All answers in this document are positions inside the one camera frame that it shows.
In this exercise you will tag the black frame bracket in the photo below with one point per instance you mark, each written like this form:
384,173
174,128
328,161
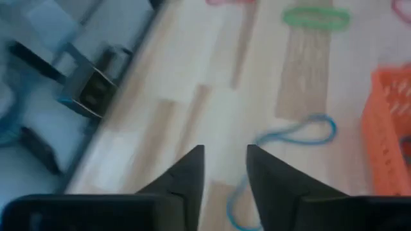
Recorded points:
90,90

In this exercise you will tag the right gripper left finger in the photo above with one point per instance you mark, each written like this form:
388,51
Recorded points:
189,179

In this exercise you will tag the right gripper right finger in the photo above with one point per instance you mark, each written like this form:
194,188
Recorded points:
273,186

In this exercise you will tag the blue rubber band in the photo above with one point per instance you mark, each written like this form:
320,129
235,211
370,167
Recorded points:
334,131

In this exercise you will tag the green rubber band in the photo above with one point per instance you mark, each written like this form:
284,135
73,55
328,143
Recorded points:
287,18

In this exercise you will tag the red rubber band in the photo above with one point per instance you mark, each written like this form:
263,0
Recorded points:
224,2
398,13

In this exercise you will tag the short black bar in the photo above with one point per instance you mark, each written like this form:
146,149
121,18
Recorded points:
38,149

